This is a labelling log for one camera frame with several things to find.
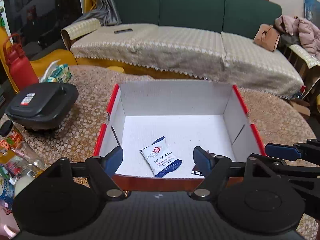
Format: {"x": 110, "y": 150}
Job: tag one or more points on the blue cushion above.
{"x": 312, "y": 11}

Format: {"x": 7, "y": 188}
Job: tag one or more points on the red water bottle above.
{"x": 20, "y": 68}

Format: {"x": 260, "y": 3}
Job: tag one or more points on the black lidded container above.
{"x": 42, "y": 106}

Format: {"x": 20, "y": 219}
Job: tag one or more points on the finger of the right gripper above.
{"x": 304, "y": 180}
{"x": 308, "y": 151}

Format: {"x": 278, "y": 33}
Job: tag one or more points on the yellow lid white bottle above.
{"x": 6, "y": 191}

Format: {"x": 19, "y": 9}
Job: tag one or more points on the green sofa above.
{"x": 241, "y": 17}

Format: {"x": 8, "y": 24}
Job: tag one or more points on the green tissue pack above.
{"x": 59, "y": 73}

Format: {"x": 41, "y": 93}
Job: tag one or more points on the yellow giraffe figure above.
{"x": 40, "y": 65}

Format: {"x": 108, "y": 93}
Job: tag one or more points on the white blue milk snack packet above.
{"x": 160, "y": 158}

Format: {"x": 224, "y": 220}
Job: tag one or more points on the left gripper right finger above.
{"x": 215, "y": 171}

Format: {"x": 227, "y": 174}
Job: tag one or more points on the red cardboard box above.
{"x": 188, "y": 113}

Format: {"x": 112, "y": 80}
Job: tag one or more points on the dark brown chocolate packet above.
{"x": 196, "y": 171}

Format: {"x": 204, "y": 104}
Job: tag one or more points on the clear glass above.
{"x": 24, "y": 150}

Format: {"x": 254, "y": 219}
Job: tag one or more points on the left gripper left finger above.
{"x": 100, "y": 172}

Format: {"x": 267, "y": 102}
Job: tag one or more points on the beige sofa cover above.
{"x": 204, "y": 54}

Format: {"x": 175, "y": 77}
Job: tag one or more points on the pink down jacket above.
{"x": 306, "y": 31}

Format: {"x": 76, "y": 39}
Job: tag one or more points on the grey curtain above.
{"x": 103, "y": 10}

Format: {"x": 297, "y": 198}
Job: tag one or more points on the tan handbag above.
{"x": 267, "y": 37}

